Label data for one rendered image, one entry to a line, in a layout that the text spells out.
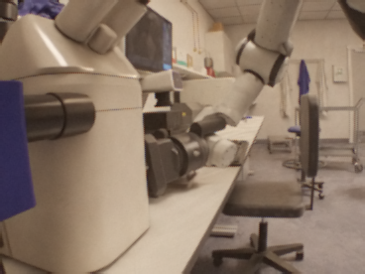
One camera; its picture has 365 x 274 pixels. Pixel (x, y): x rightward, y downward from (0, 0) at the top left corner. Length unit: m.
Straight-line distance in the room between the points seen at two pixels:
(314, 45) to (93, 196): 6.12
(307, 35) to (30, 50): 6.15
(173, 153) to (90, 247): 0.29
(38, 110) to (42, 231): 0.15
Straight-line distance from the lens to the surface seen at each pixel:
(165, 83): 1.01
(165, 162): 0.53
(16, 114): 0.20
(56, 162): 0.28
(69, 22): 0.32
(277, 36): 0.68
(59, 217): 0.30
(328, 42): 6.36
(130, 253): 0.37
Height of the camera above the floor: 0.94
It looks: 7 degrees down
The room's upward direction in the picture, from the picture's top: 3 degrees counter-clockwise
